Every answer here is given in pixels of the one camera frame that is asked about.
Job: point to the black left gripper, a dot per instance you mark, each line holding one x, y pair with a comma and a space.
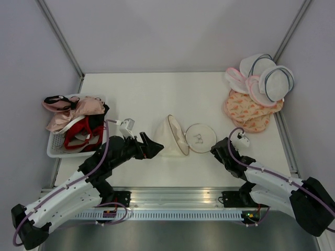
153, 148

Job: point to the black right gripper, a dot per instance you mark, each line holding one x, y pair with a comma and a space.
213, 151

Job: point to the round beige mesh laundry bag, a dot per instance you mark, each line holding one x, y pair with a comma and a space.
198, 138

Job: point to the pink satin bra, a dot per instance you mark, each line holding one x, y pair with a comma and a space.
86, 106

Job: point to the pink black item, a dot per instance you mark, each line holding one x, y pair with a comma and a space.
60, 103

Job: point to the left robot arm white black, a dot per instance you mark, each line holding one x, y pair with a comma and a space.
34, 222

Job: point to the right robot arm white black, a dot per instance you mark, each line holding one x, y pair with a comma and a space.
307, 201

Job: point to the orange floral bag lower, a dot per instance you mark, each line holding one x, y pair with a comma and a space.
255, 125

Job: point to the black bra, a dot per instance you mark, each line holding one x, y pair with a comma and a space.
95, 121

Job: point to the red bra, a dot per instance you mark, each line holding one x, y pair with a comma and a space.
82, 128

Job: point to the white pink-trim mesh bag left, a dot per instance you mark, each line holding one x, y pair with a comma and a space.
236, 80

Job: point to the white pink-trim mesh bag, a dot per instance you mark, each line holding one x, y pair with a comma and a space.
236, 80
252, 84

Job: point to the white pink-trim mesh bag right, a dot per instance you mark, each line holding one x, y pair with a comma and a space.
252, 84

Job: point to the white blue-trim mesh bag front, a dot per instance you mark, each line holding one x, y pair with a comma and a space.
276, 82

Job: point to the white blue-trim mesh bag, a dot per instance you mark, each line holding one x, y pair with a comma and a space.
256, 64
276, 82

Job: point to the white blue-trim mesh bag rear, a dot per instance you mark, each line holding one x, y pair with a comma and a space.
256, 64

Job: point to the white plastic basket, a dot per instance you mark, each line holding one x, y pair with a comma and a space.
56, 141

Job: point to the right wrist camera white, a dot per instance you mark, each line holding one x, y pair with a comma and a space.
242, 140

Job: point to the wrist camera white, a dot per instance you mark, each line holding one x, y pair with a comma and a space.
126, 127
242, 140

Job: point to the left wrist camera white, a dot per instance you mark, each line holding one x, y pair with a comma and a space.
126, 127

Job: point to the aluminium table edge rail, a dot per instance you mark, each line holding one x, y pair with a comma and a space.
161, 198

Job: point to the right side aluminium rail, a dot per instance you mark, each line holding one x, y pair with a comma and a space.
287, 145

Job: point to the white slotted cable duct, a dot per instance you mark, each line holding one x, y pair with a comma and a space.
161, 215

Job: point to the right aluminium frame post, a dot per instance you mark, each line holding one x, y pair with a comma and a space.
306, 4

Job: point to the aluminium frame post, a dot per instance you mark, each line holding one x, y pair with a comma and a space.
60, 36
306, 4

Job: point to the left aluminium frame post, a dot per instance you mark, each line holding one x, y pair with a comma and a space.
60, 36

